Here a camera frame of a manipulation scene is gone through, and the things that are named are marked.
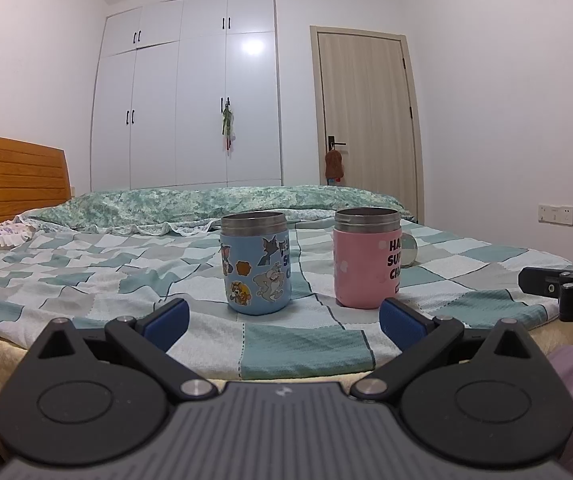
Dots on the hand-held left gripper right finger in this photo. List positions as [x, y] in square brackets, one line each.
[400, 321]

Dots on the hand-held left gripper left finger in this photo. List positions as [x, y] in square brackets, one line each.
[169, 321]

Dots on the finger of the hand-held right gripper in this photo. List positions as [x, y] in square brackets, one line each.
[541, 281]

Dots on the pink cup with black print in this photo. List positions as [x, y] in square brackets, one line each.
[364, 270]

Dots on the blue cartoon sticker cup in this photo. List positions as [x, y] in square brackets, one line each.
[256, 272]

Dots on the green checkered blanket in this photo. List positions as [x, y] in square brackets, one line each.
[91, 275]

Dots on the green floral quilt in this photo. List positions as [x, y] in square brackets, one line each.
[191, 205]

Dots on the beige wooden door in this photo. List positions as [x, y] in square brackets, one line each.
[366, 120]

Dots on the green hanging ornament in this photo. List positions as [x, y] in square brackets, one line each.
[227, 120]

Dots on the wooden headboard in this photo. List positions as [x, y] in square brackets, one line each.
[11, 180]

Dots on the white wardrobe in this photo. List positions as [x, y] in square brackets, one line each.
[186, 110]

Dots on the white wall socket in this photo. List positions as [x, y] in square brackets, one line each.
[555, 213]

